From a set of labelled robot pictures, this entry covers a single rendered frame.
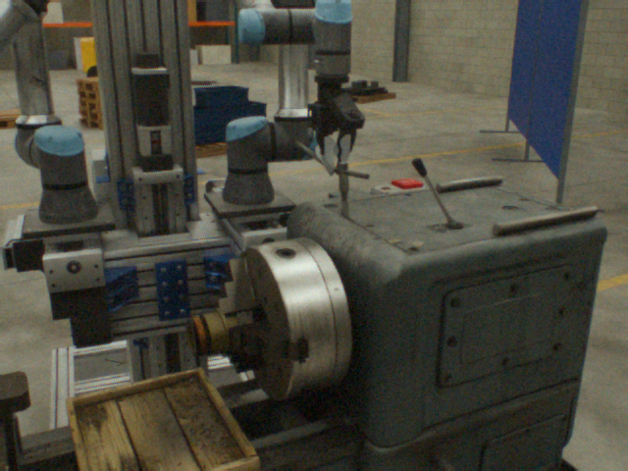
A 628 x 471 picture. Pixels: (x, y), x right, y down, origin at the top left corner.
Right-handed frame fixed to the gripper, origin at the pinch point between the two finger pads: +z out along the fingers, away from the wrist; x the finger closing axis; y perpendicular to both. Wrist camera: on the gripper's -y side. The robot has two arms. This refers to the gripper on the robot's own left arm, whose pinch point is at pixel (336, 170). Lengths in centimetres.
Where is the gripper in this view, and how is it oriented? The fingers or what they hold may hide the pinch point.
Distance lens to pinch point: 139.9
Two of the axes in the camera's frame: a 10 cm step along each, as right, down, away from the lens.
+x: -9.0, 1.4, -4.2
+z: 0.0, 9.4, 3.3
